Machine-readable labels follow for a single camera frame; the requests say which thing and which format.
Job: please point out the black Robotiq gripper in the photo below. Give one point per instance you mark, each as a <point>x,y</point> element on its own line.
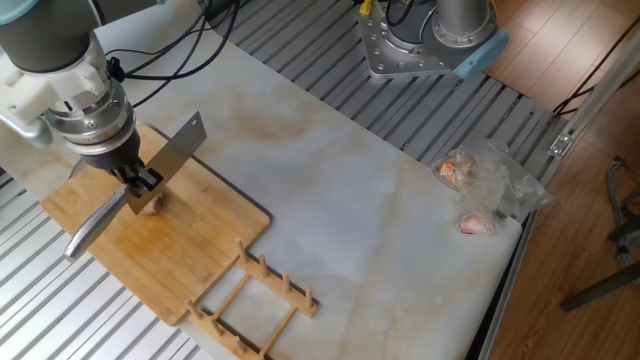
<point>112,152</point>

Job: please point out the steel cleaver knife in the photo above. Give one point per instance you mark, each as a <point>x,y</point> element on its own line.
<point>170,155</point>

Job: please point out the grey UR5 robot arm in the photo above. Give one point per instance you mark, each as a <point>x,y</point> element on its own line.
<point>50,45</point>

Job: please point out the bamboo cutting board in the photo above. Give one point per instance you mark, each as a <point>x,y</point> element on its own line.
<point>175,250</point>

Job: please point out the wooden peg rack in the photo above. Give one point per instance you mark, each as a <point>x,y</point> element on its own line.
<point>280,295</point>

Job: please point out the marble pattern table mat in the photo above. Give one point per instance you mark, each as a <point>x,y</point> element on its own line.
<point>375,225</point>

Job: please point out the clear plastic bag with food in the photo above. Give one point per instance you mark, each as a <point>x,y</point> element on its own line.
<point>480,185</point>

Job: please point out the dark chair leg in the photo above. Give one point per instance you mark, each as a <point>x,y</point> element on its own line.
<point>600,287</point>

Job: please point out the aluminium frame beam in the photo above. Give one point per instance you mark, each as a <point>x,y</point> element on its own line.
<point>525,250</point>

